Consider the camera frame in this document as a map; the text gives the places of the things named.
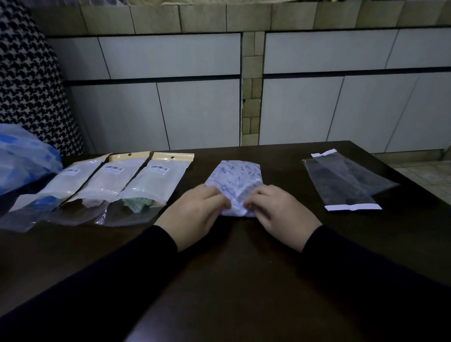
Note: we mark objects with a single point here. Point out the blue and white plastic bag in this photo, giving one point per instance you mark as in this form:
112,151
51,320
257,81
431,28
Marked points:
15,158

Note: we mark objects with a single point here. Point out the clear plastic sleeve bag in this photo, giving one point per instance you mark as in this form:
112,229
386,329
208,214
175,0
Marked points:
345,180

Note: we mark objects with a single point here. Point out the person's left hand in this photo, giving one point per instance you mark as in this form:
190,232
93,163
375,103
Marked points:
189,215

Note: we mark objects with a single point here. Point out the zip pouch with pale item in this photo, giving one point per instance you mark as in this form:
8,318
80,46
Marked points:
99,183

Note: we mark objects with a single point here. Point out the person's left thumb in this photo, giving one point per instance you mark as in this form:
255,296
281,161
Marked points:
220,205

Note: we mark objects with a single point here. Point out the person's left forearm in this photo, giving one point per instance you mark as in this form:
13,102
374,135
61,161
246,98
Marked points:
85,282

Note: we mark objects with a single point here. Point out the white cabinet doors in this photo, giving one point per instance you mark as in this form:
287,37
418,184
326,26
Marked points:
250,92

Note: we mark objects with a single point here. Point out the person's right hand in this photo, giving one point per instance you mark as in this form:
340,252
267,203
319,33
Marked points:
283,215

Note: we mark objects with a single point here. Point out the zip pouch with blue item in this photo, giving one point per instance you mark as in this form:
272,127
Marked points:
51,192

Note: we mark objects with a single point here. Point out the zip pouch with green item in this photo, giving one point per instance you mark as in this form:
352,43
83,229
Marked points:
143,188

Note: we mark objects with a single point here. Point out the white purple-printed cloth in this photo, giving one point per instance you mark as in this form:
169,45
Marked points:
235,180

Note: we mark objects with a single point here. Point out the person's right fingers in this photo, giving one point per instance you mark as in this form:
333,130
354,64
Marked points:
259,201

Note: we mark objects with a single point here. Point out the black white houndstooth fabric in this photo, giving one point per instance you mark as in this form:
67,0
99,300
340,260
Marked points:
26,69

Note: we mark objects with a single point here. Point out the person's right forearm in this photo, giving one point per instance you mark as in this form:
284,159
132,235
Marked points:
376,285

